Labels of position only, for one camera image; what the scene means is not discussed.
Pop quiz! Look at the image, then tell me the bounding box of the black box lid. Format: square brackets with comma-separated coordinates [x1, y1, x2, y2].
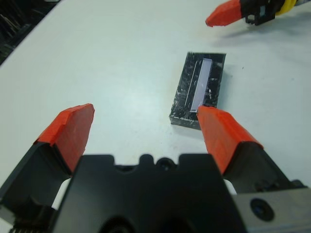
[167, 51, 227, 131]

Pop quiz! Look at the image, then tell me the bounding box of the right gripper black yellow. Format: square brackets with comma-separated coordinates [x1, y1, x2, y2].
[205, 0, 296, 28]

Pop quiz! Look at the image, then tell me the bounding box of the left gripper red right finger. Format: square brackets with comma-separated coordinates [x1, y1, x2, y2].
[196, 105, 307, 195]

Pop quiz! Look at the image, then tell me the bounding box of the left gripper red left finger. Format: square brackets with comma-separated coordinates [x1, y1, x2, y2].
[0, 103, 95, 219]

